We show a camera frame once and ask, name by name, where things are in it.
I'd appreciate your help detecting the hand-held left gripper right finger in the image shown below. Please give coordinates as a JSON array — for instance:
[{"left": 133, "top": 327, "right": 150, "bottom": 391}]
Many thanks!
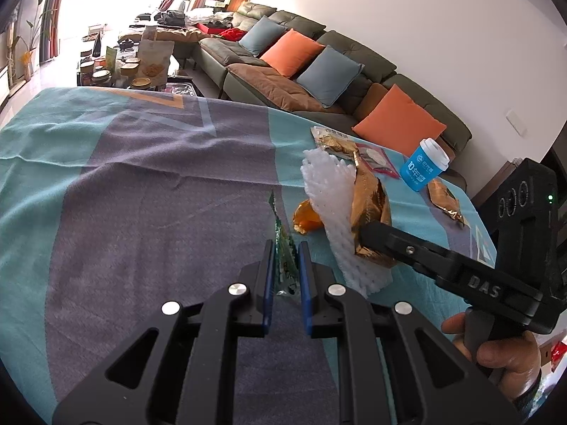
[{"left": 298, "top": 241, "right": 521, "bottom": 425}]

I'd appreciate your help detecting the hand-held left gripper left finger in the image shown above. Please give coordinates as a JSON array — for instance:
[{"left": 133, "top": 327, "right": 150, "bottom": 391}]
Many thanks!
[{"left": 52, "top": 239, "right": 276, "bottom": 425}]

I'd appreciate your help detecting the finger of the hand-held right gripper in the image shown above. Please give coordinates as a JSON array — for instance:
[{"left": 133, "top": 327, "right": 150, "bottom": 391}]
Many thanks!
[{"left": 358, "top": 221, "right": 466, "bottom": 285}]

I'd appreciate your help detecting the green snack wrapper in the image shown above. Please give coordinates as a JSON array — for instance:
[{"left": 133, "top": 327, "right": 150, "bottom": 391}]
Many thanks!
[{"left": 268, "top": 189, "right": 302, "bottom": 304}]

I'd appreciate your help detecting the gold foil packet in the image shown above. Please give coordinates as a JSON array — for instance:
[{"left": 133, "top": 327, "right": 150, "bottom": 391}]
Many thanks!
[{"left": 426, "top": 180, "right": 466, "bottom": 227}]

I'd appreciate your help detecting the gold wrapper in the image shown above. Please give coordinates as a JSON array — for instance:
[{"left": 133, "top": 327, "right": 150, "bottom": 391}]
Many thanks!
[{"left": 348, "top": 153, "right": 395, "bottom": 268}]

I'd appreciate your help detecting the person's right forearm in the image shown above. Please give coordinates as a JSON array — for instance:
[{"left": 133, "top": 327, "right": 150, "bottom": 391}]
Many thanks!
[{"left": 511, "top": 369, "right": 548, "bottom": 425}]

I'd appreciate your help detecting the person's right hand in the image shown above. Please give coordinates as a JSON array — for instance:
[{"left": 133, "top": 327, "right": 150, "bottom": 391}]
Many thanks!
[{"left": 442, "top": 313, "right": 543, "bottom": 401}]

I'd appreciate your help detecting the orange translucent wrapper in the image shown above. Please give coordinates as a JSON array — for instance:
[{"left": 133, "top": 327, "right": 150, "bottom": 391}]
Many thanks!
[{"left": 292, "top": 199, "right": 324, "bottom": 234}]

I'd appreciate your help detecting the blue paper cup white lid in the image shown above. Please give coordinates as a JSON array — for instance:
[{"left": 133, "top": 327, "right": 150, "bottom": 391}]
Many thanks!
[{"left": 400, "top": 137, "right": 450, "bottom": 193}]

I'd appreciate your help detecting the white foam fruit net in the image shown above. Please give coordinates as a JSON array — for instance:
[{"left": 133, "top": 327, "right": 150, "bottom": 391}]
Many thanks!
[{"left": 301, "top": 148, "right": 395, "bottom": 297}]

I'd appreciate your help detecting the red clear packet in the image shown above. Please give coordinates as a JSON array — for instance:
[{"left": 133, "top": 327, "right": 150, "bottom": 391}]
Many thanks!
[{"left": 354, "top": 143, "right": 402, "bottom": 180}]

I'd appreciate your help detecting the orange cushion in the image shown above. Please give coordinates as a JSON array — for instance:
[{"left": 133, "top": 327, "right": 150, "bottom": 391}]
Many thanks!
[
  {"left": 259, "top": 29, "right": 326, "bottom": 78},
  {"left": 351, "top": 84, "right": 447, "bottom": 158}
]

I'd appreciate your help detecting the brown nut snack packet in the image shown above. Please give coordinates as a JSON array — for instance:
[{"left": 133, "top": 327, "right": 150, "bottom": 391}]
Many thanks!
[{"left": 310, "top": 126, "right": 357, "bottom": 158}]

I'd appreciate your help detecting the teal and grey tablecloth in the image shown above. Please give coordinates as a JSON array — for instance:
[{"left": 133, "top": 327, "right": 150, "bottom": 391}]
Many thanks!
[{"left": 0, "top": 86, "right": 499, "bottom": 425}]

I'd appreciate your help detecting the blue cushion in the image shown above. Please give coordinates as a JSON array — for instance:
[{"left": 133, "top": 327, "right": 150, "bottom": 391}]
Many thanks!
[
  {"left": 296, "top": 45, "right": 365, "bottom": 109},
  {"left": 238, "top": 15, "right": 290, "bottom": 57}
]

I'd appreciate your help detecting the brown sofa seat pad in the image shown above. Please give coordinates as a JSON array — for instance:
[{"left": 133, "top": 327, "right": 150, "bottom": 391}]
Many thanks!
[{"left": 226, "top": 63, "right": 350, "bottom": 113}]

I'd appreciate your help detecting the green sofa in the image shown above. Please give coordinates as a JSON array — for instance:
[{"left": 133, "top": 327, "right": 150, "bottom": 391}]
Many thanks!
[{"left": 190, "top": 2, "right": 472, "bottom": 187}]

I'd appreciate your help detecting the cluttered coffee table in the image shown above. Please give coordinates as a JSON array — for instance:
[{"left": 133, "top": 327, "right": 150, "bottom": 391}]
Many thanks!
[{"left": 77, "top": 31, "right": 200, "bottom": 97}]

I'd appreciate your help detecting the white printed paper bag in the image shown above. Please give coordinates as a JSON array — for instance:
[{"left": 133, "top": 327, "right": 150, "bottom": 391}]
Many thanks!
[{"left": 139, "top": 40, "right": 175, "bottom": 87}]

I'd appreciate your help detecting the pile of clothes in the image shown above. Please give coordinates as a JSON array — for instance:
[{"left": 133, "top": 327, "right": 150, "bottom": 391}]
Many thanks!
[{"left": 153, "top": 9, "right": 235, "bottom": 36}]

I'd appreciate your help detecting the orange and grey curtain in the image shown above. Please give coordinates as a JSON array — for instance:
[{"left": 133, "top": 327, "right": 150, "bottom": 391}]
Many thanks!
[{"left": 40, "top": 0, "right": 68, "bottom": 60}]

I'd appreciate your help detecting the tall green houseplant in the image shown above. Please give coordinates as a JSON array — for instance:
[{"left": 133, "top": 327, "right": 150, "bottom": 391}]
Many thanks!
[{"left": 9, "top": 0, "right": 58, "bottom": 81}]

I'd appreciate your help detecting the white wall switch plate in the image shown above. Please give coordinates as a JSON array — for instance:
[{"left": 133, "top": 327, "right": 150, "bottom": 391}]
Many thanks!
[{"left": 506, "top": 110, "right": 528, "bottom": 136}]

